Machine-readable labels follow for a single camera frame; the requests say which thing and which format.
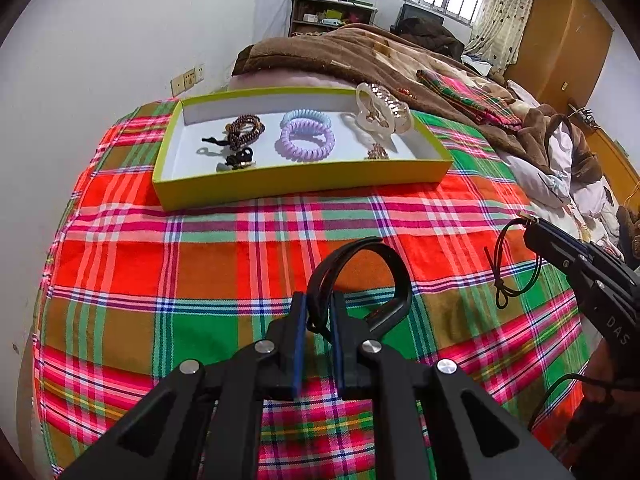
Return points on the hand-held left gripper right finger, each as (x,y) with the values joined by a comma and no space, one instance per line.
(339,345)

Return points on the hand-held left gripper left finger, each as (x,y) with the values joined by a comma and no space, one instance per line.
(297,345)

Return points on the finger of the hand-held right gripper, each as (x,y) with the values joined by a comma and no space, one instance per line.
(565,240)
(575,272)

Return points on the yellow-green cardboard box tray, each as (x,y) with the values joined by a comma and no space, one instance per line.
(300,180)

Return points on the person's right forearm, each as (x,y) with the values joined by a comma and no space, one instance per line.
(605,445)

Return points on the person's right hand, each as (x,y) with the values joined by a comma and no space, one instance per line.
(600,375)

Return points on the white bedding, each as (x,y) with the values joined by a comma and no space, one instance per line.
(560,170)

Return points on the wooden side cabinet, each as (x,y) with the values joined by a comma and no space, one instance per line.
(617,160)

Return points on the red plaid cloth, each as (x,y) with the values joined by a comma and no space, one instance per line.
(175,270)

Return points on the folded plaid cloth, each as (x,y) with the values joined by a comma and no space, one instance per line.
(465,95)

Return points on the wooden wardrobe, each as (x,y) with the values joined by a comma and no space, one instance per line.
(560,45)

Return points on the clear hair claw clip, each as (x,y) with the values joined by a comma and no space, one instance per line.
(380,127)

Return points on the patterned curtain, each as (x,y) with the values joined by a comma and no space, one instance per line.
(500,15)

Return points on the dark clothing pile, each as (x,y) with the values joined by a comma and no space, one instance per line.
(430,37)

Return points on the pink mattress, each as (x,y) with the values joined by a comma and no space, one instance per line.
(280,81)

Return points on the black television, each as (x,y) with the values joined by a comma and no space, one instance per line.
(420,14)

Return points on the brown fleece blanket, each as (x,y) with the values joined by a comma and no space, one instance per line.
(340,55)

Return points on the wooden shelf unit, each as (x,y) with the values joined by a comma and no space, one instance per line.
(325,15)

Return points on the beige wall socket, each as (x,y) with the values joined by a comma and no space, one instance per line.
(187,80)

